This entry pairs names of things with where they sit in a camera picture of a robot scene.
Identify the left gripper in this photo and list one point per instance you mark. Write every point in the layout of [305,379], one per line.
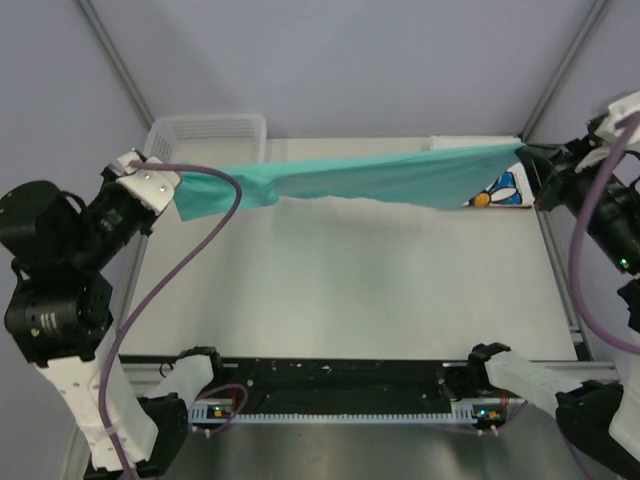
[108,181]

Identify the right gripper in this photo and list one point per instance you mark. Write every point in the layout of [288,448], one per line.
[549,166]

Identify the teal t-shirt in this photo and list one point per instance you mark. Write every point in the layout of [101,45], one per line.
[442,179]

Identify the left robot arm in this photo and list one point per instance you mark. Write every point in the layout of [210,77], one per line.
[59,317]

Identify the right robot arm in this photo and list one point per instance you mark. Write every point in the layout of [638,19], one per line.
[601,420]

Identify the white flower print t-shirt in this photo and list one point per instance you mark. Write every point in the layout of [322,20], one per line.
[510,190]

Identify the white plastic basket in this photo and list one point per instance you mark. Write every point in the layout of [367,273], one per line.
[208,140]

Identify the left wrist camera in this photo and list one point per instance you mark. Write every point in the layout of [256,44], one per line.
[154,189]

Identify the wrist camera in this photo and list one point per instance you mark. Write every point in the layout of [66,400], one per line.
[617,117]
[154,189]

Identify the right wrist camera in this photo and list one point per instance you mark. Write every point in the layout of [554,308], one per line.
[617,117]

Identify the white slotted cable duct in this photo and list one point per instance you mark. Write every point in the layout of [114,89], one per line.
[457,413]

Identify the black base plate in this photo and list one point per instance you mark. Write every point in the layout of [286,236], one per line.
[348,386]

